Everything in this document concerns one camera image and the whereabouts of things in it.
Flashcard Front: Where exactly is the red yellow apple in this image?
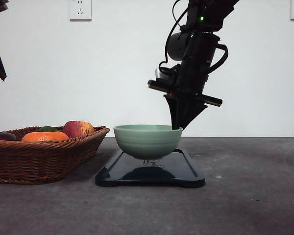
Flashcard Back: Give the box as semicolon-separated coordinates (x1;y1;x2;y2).
62;120;94;138

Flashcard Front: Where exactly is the brown wicker basket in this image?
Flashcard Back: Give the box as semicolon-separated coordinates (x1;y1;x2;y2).
0;126;110;185

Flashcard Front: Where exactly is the orange tangerine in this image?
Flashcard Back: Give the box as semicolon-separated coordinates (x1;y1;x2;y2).
21;132;70;141

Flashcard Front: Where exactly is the dark purple fruit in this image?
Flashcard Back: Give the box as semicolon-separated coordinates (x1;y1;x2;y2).
0;132;16;141

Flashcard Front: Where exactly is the dark rectangular tray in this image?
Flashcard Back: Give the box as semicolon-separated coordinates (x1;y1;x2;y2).
95;148;206;188

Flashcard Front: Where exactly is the green fruit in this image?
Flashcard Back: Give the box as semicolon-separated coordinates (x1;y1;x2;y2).
37;126;58;132

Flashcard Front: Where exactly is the white wall socket left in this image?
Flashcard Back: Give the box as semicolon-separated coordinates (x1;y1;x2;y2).
69;0;92;23

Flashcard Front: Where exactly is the green ceramic bowl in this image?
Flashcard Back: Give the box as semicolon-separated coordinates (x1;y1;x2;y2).
114;124;183;160

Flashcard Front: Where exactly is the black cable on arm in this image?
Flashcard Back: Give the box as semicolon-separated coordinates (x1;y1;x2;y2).
159;0;228;74

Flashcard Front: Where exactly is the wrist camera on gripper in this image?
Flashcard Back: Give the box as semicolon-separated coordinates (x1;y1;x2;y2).
155;64;179;79

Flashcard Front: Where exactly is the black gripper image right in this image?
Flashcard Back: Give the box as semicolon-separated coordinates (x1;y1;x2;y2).
148;32;223;130

